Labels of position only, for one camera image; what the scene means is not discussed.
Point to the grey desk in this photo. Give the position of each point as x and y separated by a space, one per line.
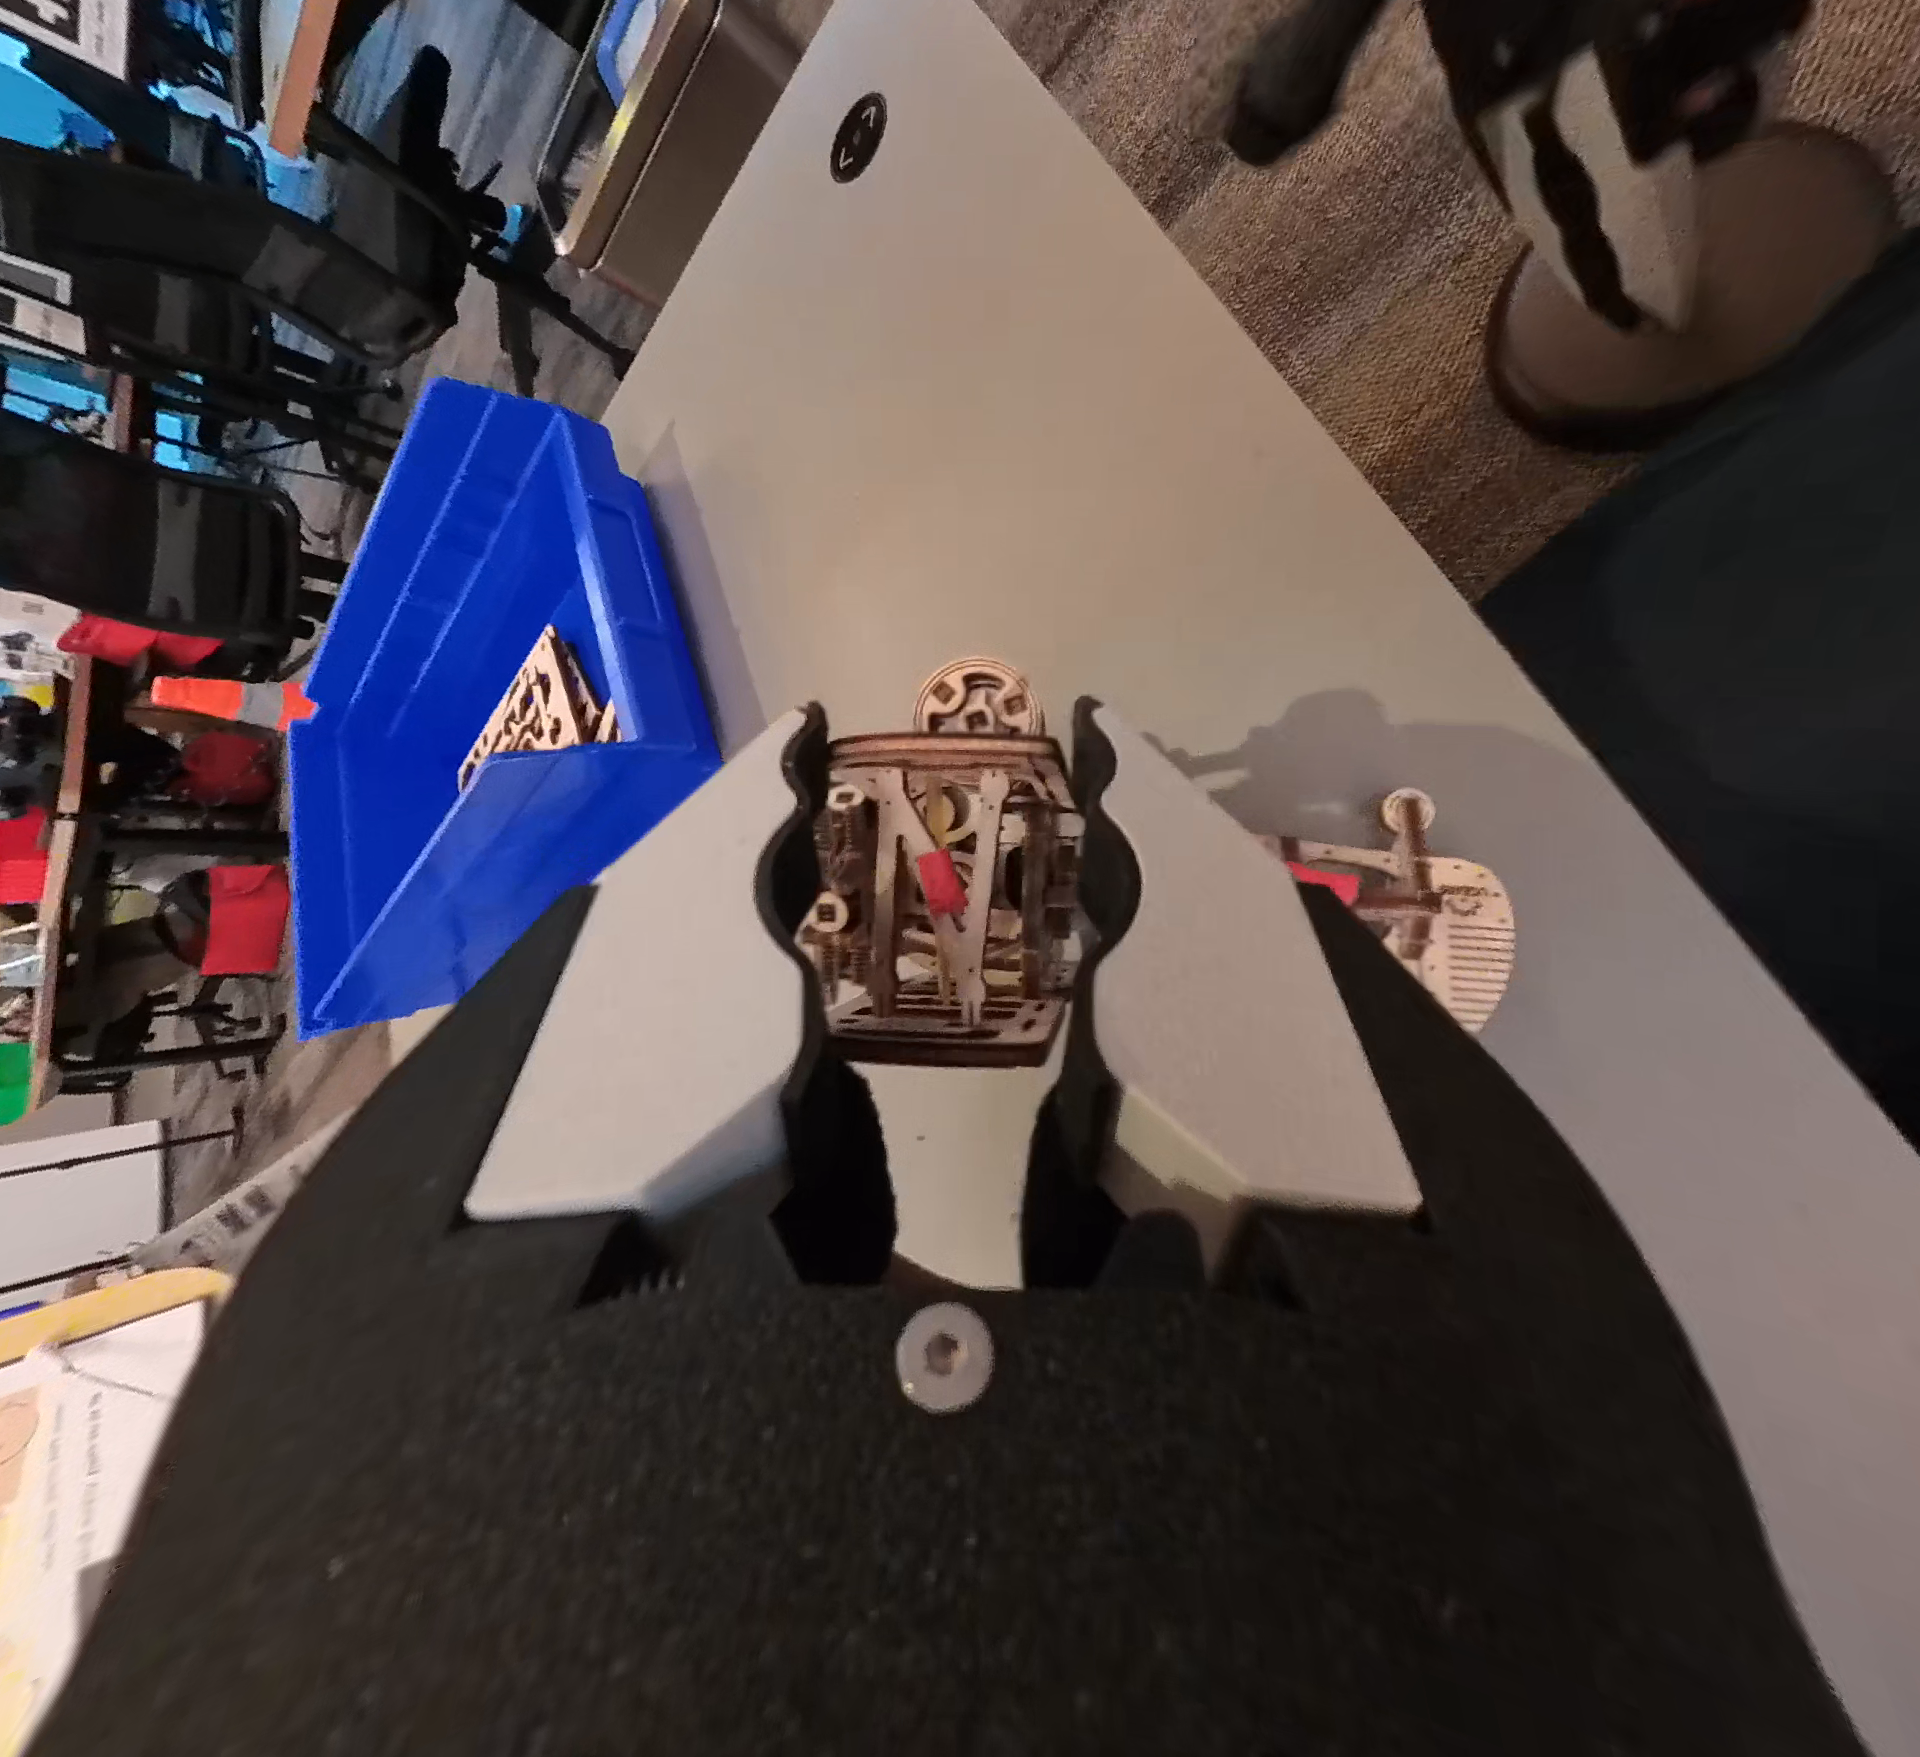
1050 437

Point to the yellow rimmed board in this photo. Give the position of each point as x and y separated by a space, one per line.
90 1299

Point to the wooden model airplane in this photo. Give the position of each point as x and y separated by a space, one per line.
939 873

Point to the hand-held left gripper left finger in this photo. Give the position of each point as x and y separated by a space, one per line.
631 1038

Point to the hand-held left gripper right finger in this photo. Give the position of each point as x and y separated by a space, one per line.
1245 1038

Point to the black floor stand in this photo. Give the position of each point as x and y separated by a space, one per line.
1770 332

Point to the wooden parts sheets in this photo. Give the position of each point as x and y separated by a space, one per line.
540 724

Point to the blue plastic bin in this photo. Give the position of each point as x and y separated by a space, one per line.
390 888

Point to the newspaper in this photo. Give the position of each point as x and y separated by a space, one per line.
224 1218

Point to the black round desk button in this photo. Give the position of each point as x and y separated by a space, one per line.
860 136

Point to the person's dark trousers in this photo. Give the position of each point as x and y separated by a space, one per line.
1770 677

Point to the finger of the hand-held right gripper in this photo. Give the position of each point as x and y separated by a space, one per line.
1523 161
1634 197

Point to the steel trash can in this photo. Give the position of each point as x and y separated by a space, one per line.
660 136

